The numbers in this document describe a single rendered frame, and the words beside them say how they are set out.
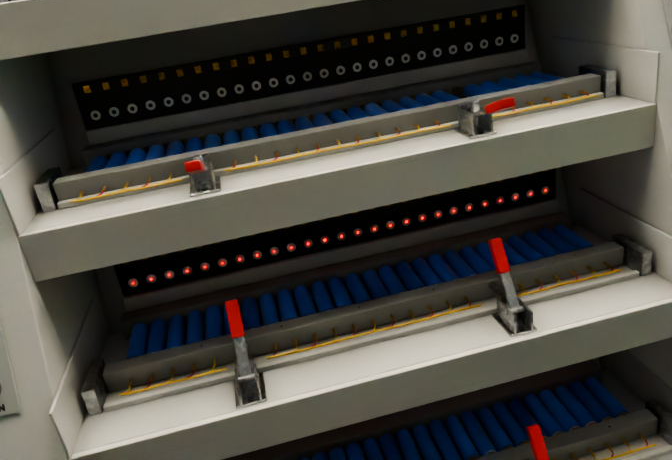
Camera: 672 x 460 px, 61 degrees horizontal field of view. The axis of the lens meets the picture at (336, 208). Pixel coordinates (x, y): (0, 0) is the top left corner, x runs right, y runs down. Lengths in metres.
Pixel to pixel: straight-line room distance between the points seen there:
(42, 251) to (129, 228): 0.07
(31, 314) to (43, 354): 0.04
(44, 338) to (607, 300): 0.54
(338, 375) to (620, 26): 0.46
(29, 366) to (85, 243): 0.11
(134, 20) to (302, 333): 0.34
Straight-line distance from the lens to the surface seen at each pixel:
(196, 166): 0.46
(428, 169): 0.54
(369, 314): 0.60
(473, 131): 0.56
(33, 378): 0.56
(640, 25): 0.66
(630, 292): 0.67
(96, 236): 0.54
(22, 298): 0.55
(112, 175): 0.57
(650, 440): 0.77
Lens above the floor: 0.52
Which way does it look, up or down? 2 degrees down
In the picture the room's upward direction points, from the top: 12 degrees counter-clockwise
